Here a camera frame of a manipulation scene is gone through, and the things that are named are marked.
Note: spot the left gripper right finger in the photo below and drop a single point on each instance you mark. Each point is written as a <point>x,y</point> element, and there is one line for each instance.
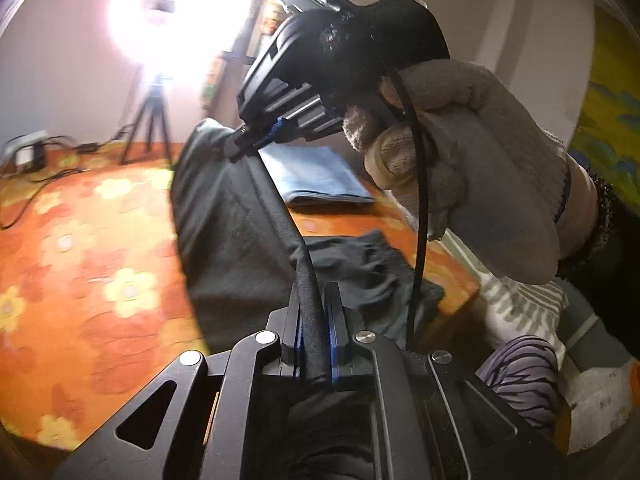
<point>339,341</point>

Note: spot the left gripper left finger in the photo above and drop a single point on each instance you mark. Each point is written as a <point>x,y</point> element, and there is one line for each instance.
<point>291,337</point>

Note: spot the dark green pants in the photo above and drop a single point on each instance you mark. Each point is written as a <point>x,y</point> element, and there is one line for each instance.
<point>243,257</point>

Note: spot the right gloved hand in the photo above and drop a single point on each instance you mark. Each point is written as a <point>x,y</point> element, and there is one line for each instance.
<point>499,182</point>

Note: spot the folded light blue jeans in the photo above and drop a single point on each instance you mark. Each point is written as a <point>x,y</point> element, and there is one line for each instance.
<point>305,176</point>

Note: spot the small black tripod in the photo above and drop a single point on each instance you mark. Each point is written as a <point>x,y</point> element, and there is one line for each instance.
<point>154,109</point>

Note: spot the green striped white pillow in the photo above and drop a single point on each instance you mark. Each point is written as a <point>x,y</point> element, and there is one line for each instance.
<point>507,309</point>

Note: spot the zebra striped trouser leg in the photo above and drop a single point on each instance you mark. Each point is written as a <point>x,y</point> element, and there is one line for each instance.
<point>524,373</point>

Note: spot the orange floral bedsheet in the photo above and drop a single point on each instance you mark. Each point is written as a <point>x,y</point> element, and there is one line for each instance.
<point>93,300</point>

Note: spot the black power adapter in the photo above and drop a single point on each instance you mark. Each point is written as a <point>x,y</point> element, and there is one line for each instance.
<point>39,157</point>

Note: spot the white power strip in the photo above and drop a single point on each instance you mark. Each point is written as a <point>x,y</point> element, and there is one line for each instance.
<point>20,152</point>

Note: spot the bright ring light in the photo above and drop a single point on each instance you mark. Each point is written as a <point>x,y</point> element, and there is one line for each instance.
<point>175,37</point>

